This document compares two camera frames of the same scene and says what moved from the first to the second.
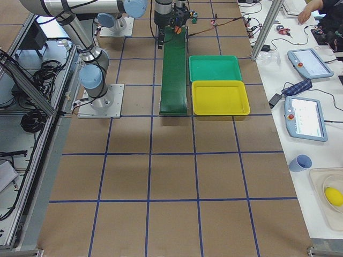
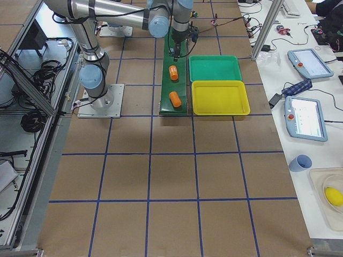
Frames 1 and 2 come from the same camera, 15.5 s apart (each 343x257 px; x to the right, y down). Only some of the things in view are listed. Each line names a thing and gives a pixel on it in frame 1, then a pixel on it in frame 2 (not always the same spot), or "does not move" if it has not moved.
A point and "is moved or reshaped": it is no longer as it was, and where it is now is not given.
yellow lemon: (334, 196) does not move
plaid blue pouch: (297, 88) does not move
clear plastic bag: (271, 58) does not move
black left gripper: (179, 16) to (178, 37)
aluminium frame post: (274, 12) does not move
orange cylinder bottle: (177, 29) is moved or reshaped
